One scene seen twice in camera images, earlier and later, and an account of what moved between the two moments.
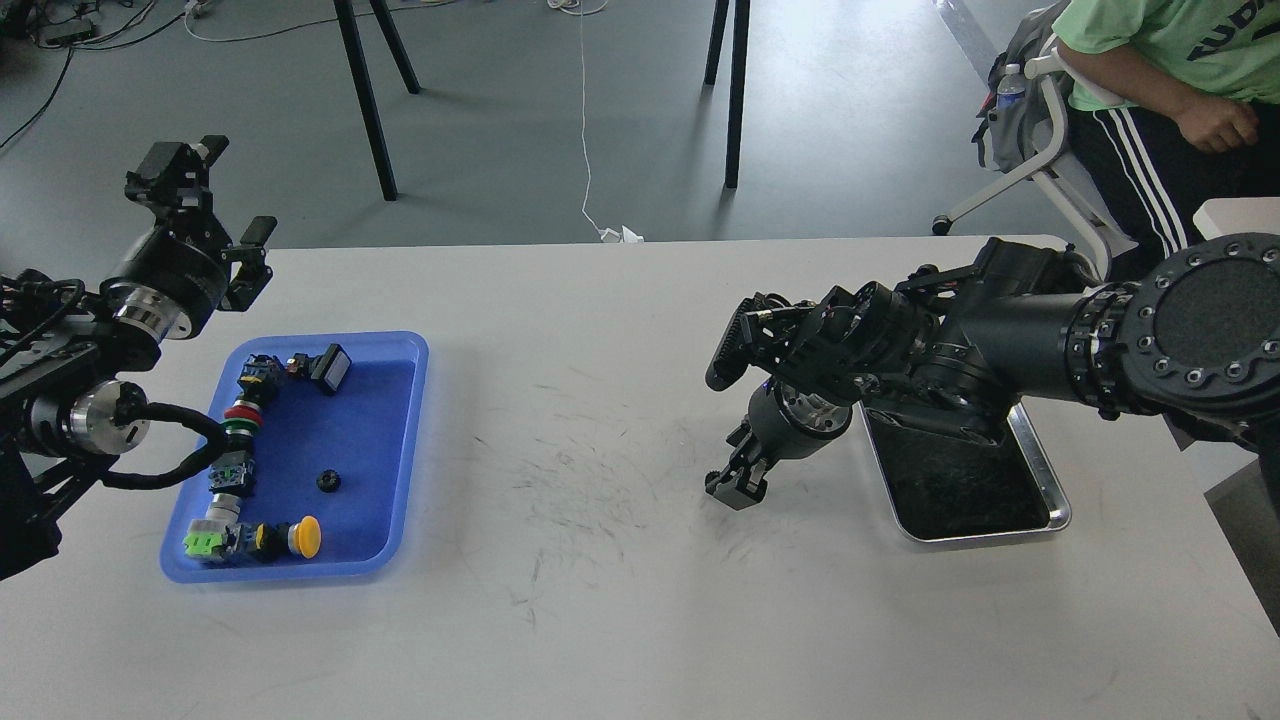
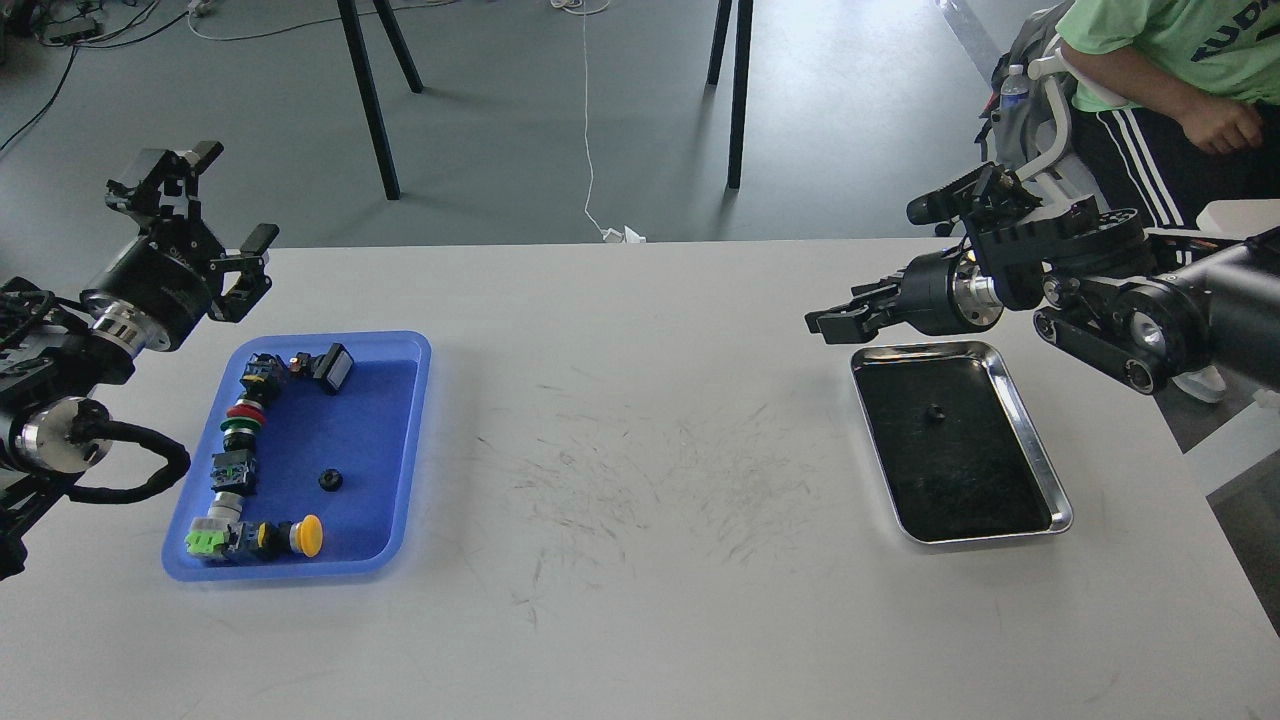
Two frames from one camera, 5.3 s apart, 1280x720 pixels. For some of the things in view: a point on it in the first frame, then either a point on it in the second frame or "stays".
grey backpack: x=1008 y=139 stays
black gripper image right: x=792 y=420 -> x=939 y=294
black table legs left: x=383 y=167 stays
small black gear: x=329 y=481 stays
